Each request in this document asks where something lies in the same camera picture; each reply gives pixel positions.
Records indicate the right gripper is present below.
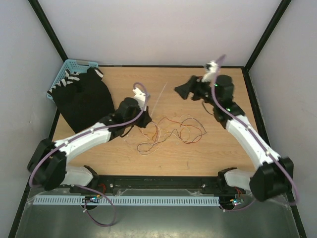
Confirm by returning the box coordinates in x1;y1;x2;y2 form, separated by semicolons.
173;75;219;107

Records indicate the grey zip tie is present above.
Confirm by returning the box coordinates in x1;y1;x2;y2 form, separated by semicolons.
150;82;168;117

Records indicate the white wire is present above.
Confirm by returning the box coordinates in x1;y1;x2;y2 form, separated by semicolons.
137;114;201;157

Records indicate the red wire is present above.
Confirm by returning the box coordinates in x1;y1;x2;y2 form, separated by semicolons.
151;116;208;146

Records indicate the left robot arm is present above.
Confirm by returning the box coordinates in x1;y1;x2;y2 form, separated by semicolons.
27;95;151;192

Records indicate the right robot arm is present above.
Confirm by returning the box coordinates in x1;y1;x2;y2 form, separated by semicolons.
174;75;295;201

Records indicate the striped black white cloth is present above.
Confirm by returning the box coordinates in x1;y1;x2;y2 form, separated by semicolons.
47;67;104;97

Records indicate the blue plastic basket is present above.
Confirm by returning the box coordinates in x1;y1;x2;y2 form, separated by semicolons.
47;59;99;103

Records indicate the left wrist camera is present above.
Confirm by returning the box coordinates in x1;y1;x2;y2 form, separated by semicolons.
132;87;149;111

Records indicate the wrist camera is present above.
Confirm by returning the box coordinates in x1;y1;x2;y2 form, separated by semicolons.
201;60;220;83
132;87;149;111

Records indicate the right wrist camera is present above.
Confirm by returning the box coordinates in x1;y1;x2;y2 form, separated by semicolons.
201;60;220;83

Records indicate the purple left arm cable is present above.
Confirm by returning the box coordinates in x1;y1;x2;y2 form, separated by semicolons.
29;82;149;227

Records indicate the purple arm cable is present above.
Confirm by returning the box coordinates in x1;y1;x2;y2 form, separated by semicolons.
210;54;299;213
29;82;149;227

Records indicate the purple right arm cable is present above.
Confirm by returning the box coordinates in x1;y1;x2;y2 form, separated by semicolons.
210;54;299;213

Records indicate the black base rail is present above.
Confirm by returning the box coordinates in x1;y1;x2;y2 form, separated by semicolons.
27;175;248;199

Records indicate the right rear frame post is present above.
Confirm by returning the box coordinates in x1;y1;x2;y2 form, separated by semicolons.
244;0;293;71

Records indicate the black enclosure frame post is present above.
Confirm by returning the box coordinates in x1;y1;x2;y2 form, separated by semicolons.
28;0;68;61

